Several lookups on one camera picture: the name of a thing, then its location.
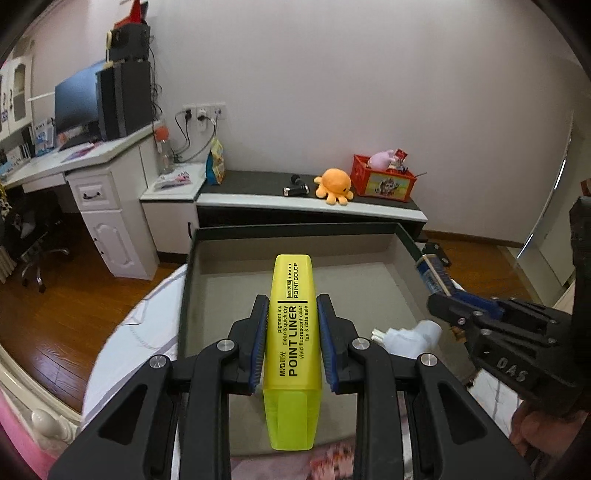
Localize white wall cabinet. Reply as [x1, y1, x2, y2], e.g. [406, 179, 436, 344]
[0, 41, 35, 144]

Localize black box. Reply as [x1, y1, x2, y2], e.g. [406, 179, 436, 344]
[107, 23, 152, 63]

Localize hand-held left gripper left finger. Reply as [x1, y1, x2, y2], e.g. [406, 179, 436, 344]
[48, 295, 271, 480]

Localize small blue white box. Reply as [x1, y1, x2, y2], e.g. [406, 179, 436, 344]
[414, 255, 456, 297]

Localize white plug adapter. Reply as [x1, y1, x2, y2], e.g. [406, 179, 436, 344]
[372, 319, 445, 360]

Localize black power cable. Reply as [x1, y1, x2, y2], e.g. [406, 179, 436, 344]
[173, 111, 218, 163]

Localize pink plush toy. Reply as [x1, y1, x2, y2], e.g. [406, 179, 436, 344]
[368, 149, 398, 169]

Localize cream bed frame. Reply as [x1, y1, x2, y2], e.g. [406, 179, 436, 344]
[0, 342, 88, 467]

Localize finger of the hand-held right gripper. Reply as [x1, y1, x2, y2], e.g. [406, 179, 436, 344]
[427, 294, 546, 344]
[452, 288, 573, 344]

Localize pink storage box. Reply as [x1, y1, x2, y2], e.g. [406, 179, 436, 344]
[178, 223, 428, 457]

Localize bottle with orange cap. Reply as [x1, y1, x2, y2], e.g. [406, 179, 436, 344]
[154, 124, 174, 175]

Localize black computer tower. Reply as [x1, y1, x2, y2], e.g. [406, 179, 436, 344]
[95, 60, 154, 141]

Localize orange octopus plush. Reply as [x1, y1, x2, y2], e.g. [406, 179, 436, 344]
[314, 168, 355, 206]

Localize white wall sockets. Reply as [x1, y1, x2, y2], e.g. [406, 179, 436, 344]
[181, 102, 227, 121]

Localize black office chair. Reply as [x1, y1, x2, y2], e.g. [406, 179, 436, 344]
[0, 185, 71, 294]

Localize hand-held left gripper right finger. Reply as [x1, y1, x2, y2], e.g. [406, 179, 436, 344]
[316, 293, 532, 480]

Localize white corner cabinet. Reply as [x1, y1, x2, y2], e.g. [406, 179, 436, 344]
[140, 161, 206, 269]

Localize blue yellow snack bag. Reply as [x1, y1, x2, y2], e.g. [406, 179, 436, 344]
[205, 137, 227, 186]

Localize red toy crate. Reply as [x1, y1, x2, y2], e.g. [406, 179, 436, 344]
[350, 154, 419, 202]

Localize black keyboard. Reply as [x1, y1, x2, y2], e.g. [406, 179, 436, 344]
[58, 134, 100, 151]

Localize pink magazine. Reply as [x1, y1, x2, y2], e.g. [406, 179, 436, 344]
[60, 143, 103, 162]

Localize black monitor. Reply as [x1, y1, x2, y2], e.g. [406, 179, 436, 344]
[54, 60, 107, 139]

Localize glass sliding door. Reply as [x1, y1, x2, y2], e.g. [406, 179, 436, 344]
[510, 111, 578, 289]

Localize pink booklet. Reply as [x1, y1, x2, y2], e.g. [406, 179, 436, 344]
[154, 171, 192, 188]

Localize yellow highlighter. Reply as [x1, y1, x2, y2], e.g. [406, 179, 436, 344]
[262, 254, 319, 452]

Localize person's right hand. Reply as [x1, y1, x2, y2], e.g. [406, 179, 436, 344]
[510, 401, 583, 467]

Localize low black-topped cabinet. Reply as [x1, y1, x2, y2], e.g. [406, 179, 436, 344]
[196, 170, 428, 241]

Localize white desk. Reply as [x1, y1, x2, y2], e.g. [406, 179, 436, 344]
[0, 122, 160, 281]

